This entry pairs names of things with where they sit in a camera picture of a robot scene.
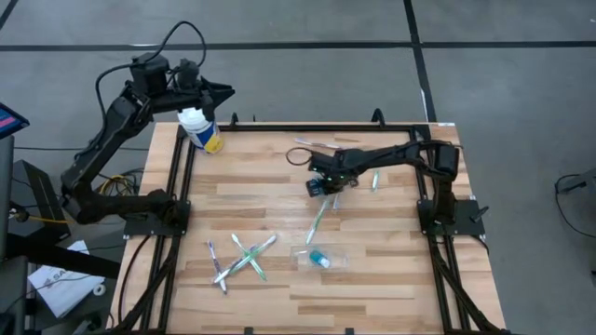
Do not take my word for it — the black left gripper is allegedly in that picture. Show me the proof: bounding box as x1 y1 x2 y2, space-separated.
152 78 237 124

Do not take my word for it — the green toothbrush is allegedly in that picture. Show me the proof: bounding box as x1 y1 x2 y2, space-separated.
212 234 278 286
304 196 332 247
230 233 269 283

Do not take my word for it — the clear acrylic organizer box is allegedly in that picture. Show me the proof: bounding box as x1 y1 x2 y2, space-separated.
290 244 351 274

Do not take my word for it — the Lysol wipes canister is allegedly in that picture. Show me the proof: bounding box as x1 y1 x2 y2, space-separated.
177 106 224 155

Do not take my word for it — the blue-screen monitor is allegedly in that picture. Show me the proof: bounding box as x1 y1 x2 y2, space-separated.
0 101 31 141

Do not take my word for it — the black equipment cart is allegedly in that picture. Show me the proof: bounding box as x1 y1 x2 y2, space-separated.
0 134 123 335

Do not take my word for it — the white paper sheet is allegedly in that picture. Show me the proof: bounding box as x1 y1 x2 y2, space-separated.
26 239 106 320

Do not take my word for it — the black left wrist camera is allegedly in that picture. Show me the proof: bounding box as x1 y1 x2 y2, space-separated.
178 58 202 90

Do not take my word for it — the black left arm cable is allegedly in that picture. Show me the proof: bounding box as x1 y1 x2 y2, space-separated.
94 20 209 127

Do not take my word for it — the yellow cable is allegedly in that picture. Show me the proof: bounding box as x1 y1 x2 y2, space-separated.
27 172 141 225

